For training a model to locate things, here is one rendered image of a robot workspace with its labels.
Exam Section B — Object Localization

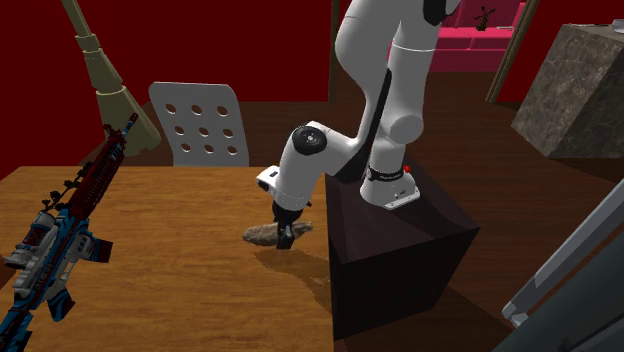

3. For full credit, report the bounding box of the grey marble block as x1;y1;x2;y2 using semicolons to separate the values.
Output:
510;23;624;160

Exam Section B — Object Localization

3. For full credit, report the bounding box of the olive tiered floor lamp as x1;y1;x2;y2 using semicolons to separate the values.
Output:
61;0;163;157

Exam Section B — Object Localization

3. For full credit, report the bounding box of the small dark windmill figure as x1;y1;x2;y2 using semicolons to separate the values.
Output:
474;6;497;32

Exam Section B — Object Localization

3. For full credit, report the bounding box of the blue red toy rifle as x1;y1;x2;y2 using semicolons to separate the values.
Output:
0;112;140;352

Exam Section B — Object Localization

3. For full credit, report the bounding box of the dark robot stand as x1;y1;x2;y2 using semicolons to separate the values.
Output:
324;156;481;341

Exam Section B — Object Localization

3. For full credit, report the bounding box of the white perforated chair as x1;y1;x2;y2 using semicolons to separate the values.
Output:
147;81;250;168

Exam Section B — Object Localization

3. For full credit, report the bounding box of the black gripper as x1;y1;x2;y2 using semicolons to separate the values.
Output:
271;200;307;251

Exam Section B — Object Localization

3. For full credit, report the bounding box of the brown door frame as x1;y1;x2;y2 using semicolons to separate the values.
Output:
485;0;541;105

